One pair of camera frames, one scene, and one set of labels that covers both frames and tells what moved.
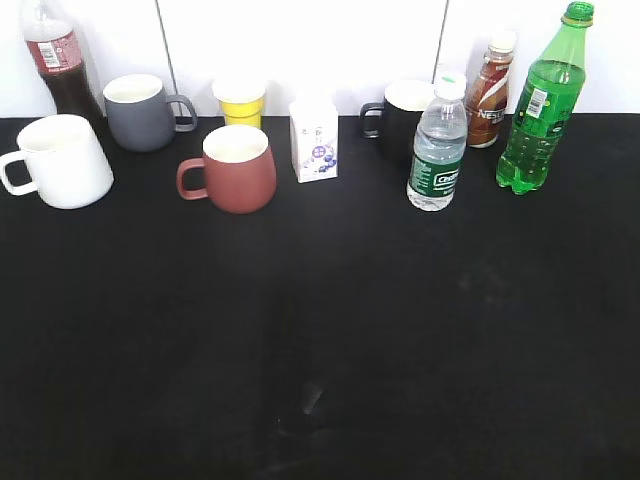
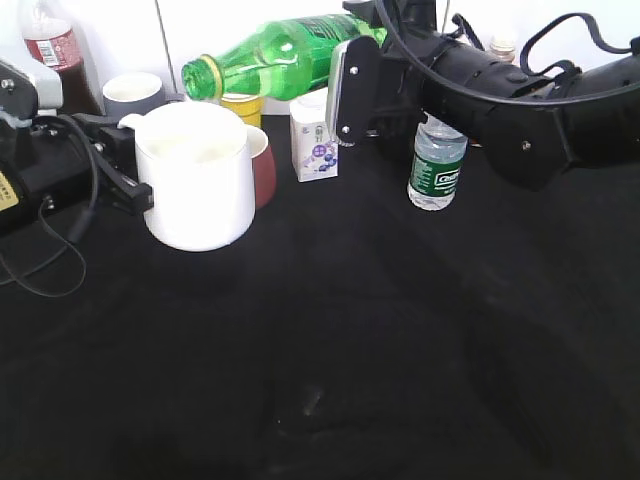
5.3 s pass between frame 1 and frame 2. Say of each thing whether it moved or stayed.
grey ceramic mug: stayed
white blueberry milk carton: stayed
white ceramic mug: moved
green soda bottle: moved
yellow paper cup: stayed
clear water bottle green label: stayed
